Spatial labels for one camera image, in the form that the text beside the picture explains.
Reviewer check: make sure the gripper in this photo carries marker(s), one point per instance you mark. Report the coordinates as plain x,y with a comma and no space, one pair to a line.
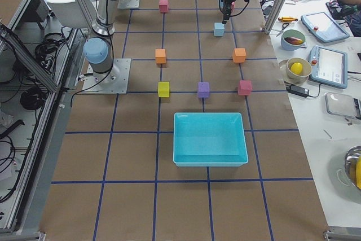
226,3

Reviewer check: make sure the light blue block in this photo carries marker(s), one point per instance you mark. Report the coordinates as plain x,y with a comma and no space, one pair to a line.
218,29

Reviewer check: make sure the far left magenta block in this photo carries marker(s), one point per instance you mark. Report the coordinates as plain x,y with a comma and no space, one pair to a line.
232,7

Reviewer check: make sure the magenta block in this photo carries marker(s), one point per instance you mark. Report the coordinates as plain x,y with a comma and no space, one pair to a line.
164,6
244,87
232,7

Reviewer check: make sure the far orange block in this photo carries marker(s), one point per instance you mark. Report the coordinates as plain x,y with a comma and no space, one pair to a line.
239,55

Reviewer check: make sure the orange block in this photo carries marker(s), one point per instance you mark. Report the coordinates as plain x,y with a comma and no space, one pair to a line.
160,56
239,55

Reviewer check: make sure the black scissors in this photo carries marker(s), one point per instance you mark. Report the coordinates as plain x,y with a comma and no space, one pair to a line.
283,27

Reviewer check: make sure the near left magenta block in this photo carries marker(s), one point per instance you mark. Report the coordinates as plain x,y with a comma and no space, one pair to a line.
164,6

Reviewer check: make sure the green bowl with fruit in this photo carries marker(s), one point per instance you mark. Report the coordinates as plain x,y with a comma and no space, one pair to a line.
292,39

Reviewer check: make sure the right magenta block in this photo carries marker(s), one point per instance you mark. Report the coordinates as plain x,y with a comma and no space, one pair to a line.
244,87

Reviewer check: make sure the near orange block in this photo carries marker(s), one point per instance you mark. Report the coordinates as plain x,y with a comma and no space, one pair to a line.
160,56

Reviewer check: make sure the right purple block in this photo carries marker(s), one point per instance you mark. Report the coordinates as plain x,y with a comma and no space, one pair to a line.
203,90

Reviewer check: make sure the beige bowl with lemon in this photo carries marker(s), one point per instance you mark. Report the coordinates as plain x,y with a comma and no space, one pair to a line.
295,70

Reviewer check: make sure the far teach pendant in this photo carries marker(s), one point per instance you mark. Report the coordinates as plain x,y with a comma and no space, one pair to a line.
323,27

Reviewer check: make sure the teach pendant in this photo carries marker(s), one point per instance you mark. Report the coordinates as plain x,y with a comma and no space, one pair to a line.
323,27
329,66

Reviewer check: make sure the yellow block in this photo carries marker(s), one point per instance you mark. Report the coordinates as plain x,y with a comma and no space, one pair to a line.
163,89

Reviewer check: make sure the black power adapter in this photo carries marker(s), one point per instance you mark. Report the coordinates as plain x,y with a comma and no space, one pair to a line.
297,90

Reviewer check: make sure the near teach pendant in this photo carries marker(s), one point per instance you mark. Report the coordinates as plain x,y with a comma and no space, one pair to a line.
329,66

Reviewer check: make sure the cyan tray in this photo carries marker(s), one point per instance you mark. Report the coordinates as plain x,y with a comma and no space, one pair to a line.
213,139

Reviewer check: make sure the grey digital scale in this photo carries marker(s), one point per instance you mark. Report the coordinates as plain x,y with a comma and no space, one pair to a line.
342,105

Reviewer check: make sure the white chair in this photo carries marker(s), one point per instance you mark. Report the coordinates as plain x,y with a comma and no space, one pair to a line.
68,13

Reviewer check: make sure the steel bowl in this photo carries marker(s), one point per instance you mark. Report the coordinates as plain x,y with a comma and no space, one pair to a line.
342,172

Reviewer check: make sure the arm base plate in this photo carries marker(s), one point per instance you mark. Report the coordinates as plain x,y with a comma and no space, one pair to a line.
128,4
115,83

